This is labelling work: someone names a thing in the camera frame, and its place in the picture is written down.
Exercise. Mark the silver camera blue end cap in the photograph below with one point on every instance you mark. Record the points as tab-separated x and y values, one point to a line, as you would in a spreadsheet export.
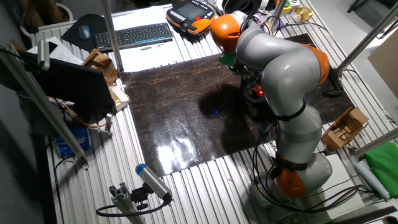
154	182

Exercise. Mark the short aluminium profile stub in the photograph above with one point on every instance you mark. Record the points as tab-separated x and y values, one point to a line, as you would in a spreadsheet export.
124	202

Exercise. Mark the dark wooden board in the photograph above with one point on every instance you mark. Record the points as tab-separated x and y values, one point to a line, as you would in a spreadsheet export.
174	109

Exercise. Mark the black stand base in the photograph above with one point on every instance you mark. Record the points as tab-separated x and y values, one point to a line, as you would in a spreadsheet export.
332	81

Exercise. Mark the white gold packet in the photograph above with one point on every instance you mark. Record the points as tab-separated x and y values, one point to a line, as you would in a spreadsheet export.
119	98

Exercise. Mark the aluminium stand post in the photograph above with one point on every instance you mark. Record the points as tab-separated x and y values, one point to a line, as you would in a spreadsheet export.
367	39

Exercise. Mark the blue box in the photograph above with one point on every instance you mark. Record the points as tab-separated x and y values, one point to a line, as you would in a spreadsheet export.
73	141

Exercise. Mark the black racing steering wheel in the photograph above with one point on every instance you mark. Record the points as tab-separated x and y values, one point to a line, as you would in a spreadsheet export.
253	95

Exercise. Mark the flattened brown cardboard box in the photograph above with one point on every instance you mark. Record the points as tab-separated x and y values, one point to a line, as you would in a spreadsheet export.
101	65

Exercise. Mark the brown cardboard panel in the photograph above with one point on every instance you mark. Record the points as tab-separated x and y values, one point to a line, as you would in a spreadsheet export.
385	62

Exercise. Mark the black camera bracket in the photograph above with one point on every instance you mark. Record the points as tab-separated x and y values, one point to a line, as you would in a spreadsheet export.
140	196

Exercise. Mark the black orange teach pendant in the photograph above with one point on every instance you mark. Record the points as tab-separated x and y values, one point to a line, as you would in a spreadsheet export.
189	12

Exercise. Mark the silver round post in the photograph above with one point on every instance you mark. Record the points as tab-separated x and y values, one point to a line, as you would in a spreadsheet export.
277	12

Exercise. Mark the slim aluminium frame post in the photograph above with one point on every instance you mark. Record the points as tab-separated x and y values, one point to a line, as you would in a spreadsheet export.
112	34

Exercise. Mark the silver depth camera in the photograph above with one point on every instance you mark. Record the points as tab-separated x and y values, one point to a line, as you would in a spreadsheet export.
43	54

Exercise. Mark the long aluminium frame beam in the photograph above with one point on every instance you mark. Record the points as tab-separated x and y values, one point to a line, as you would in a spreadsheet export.
46	109

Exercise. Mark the open cardboard box with inserts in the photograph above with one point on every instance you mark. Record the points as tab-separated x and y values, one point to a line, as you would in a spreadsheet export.
345	127

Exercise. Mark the white round basket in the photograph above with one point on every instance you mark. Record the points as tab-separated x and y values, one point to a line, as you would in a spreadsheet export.
66	11

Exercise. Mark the green cloth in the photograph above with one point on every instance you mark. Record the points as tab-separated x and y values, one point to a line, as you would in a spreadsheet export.
384	165

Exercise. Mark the purple plastic bag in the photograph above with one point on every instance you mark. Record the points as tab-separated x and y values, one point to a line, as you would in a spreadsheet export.
264	20

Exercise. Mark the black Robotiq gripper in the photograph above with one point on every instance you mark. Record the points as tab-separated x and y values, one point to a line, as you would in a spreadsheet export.
241	69

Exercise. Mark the white paper stack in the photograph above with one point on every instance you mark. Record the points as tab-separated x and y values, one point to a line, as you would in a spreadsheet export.
62	53

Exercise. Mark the black computer keyboard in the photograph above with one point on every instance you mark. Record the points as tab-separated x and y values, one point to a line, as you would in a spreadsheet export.
133	35

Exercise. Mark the aluminium table rail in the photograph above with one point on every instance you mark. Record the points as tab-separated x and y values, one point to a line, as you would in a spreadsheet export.
373	143

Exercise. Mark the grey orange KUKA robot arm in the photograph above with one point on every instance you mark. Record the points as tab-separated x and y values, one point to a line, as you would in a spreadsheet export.
289	81

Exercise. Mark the white flat panel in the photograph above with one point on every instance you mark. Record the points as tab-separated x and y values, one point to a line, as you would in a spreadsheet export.
345	177

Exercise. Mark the black mouse pad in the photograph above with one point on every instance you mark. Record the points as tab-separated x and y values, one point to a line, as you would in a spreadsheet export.
94	26

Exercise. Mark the golden shiny object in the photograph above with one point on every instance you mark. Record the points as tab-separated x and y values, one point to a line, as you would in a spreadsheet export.
302	14

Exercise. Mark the black laptop screen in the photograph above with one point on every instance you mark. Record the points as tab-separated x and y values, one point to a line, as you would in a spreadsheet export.
71	84

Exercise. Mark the grey blue computer mouse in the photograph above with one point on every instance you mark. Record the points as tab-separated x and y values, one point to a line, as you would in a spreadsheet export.
84	32

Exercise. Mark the large white sheet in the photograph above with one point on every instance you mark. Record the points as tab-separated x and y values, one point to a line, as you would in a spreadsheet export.
149	59

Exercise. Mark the pale rolled cloth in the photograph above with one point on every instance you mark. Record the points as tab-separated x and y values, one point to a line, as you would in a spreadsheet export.
371	179

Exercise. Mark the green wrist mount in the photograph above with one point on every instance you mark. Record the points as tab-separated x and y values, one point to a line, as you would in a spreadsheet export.
227	60

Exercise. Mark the yellow green button box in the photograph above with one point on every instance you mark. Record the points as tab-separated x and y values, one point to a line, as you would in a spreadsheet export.
286	7

